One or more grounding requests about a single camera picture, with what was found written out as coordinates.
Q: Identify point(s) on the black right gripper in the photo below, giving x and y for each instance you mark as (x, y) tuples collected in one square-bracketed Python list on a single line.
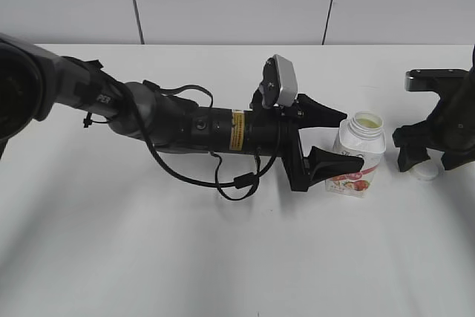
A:
[(455, 138)]

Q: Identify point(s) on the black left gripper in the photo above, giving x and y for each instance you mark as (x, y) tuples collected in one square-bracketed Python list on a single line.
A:
[(275, 132)]

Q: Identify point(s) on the white screw cap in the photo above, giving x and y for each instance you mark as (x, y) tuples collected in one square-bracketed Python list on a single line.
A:
[(428, 170)]

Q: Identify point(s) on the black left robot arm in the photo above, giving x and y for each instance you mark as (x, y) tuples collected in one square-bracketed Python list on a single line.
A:
[(34, 79)]

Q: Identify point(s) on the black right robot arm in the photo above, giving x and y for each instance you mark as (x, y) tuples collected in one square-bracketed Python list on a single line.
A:
[(455, 104)]

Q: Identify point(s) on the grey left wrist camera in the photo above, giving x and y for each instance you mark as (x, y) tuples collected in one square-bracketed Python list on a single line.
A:
[(279, 84)]

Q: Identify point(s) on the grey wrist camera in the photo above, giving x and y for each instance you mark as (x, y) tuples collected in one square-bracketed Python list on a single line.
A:
[(279, 84), (434, 80)]

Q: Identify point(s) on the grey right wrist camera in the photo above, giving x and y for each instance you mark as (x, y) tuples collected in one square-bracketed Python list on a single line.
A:
[(434, 80)]

